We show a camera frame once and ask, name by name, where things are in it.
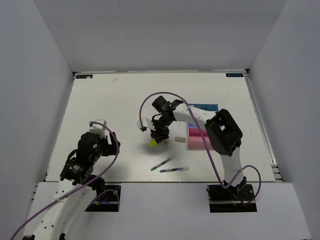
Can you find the corner label sticker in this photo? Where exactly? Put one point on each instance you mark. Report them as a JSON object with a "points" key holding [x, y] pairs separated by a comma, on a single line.
{"points": [[84, 76], [234, 75]]}

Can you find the three-compartment colour container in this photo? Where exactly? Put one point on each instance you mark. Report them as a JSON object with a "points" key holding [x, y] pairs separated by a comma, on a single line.
{"points": [[193, 136]]}

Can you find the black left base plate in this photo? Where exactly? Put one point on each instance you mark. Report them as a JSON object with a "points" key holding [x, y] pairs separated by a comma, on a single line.
{"points": [[107, 200]]}

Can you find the left corner label sticker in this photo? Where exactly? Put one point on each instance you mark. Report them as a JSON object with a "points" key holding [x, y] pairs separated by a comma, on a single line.
{"points": [[84, 76]]}

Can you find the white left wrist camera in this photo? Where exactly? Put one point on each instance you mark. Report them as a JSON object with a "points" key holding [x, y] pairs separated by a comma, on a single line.
{"points": [[98, 129]]}

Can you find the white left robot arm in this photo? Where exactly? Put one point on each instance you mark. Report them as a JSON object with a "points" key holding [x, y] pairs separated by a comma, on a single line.
{"points": [[78, 188]]}

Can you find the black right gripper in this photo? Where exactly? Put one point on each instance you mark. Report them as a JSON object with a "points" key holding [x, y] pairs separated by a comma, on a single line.
{"points": [[158, 134]]}

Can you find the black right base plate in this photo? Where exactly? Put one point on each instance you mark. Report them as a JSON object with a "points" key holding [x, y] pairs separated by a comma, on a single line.
{"points": [[221, 201]]}

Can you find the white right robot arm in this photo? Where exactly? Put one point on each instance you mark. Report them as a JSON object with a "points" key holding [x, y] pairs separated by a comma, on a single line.
{"points": [[223, 133]]}

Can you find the blue gel pen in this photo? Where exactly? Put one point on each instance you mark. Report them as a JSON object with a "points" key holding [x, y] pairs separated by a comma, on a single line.
{"points": [[177, 169]]}

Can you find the green gel pen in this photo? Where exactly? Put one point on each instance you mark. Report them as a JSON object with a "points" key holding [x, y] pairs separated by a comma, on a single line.
{"points": [[161, 164]]}

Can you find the right corner label sticker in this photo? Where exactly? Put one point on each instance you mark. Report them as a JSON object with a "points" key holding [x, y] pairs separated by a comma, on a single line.
{"points": [[234, 75]]}

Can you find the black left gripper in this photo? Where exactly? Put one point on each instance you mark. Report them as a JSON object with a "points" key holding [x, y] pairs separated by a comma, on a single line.
{"points": [[110, 148]]}

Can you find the yellow cap highlighter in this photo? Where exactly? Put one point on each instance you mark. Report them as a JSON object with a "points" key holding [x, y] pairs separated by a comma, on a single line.
{"points": [[153, 143]]}

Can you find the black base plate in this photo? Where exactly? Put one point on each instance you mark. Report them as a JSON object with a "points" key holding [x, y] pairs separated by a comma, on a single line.
{"points": [[107, 200], [221, 201]]}

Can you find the grey wrapped eraser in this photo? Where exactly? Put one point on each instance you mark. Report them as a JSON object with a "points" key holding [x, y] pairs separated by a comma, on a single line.
{"points": [[180, 139]]}

